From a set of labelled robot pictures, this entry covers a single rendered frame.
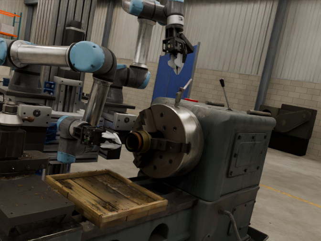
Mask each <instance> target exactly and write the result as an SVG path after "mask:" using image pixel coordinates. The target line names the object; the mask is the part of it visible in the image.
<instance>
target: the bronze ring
mask: <svg viewBox="0 0 321 241"><path fill-rule="evenodd" d="M151 138H152V137H151V135H150V134H148V133H147V132H146V131H145V130H139V131H134V132H131V133H128V134H127V135H126V137H125V147H126V149H127V150H128V151H129V152H135V153H146V152H147V151H148V150H149V148H150V145H151Z"/></svg>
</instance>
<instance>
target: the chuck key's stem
mask: <svg viewBox="0 0 321 241"><path fill-rule="evenodd" d="M184 90H185V89H184V88H182V87H180V88H179V91H178V92H180V91H181V92H182V93H181V94H180V95H178V96H176V99H175V104H174V107H175V108H177V106H178V103H180V101H181V98H182V95H183V92H184Z"/></svg>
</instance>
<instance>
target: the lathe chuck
mask: <svg viewBox="0 0 321 241"><path fill-rule="evenodd" d="M173 106H174V105H167V104H153V105H151V110H152V114H153V117H154V121H155V124H156V128H157V130H159V131H161V132H160V133H158V134H155V135H151V137H152V138H162V137H163V135H164V138H165V139H169V140H173V141H177V142H182V143H188V142H189V144H190V146H189V152H188V154H187V153H182V152H180V153H173V152H170V151H166V150H165V151H162V150H159V152H157V151H154V153H153V154H152V156H151V157H150V159H149V160H148V162H147V163H146V165H145V166H144V168H143V170H142V171H143V172H144V173H145V174H146V175H148V176H150V177H152V178H156V179H163V178H168V177H174V176H179V175H182V174H184V173H185V172H187V171H188V170H189V169H190V168H191V166H192V165H193V163H194V162H195V160H196V157H197V154H198V151H199V132H198V128H197V126H196V123H195V121H194V119H193V118H192V116H191V115H190V114H189V113H188V112H187V111H186V110H185V109H183V108H181V107H179V106H177V107H178V109H177V108H175V107H173ZM140 120H141V119H140V115H139V116H138V117H137V119H136V121H135V123H134V126H133V129H132V132H134V131H137V130H136V128H138V127H139V124H138V122H139V121H140ZM182 170H183V171H182ZM180 171H182V172H181V173H179V174H177V173H178V172H180Z"/></svg>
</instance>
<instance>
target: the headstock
mask: <svg viewBox="0 0 321 241"><path fill-rule="evenodd" d="M153 104H167V105H174V104H175V99H170V98H164V97H157V98H155V99H154V100H153V101H152V102H151V105H153ZM178 106H181V107H184V108H187V109H188V110H189V111H191V112H192V113H193V114H194V115H195V116H196V117H197V119H198V121H199V122H200V125H201V127H202V130H203V137H204V145H203V153H202V156H201V158H200V160H199V162H198V164H197V165H196V167H195V168H194V169H193V170H191V171H190V172H188V173H186V174H184V175H180V176H176V177H175V176H174V177H168V178H163V179H160V180H162V181H164V182H166V183H169V184H171V185H173V186H175V187H177V188H179V189H181V190H183V191H185V192H187V193H190V194H192V195H194V196H196V197H198V198H200V199H202V200H205V201H210V202H212V201H216V200H219V199H220V196H222V195H226V194H229V193H232V192H235V191H238V190H241V189H245V188H248V187H251V186H255V185H259V183H260V179H261V175H262V170H263V166H264V162H265V158H266V154H267V150H268V144H269V140H270V136H271V132H272V129H273V128H274V127H275V126H276V120H275V119H274V118H273V117H268V116H259V115H252V114H247V112H245V111H240V110H235V109H232V110H233V111H227V110H226V109H228V108H225V107H220V106H214V105H207V104H205V103H197V102H190V101H185V100H181V101H180V103H178ZM210 107H211V108H210Z"/></svg>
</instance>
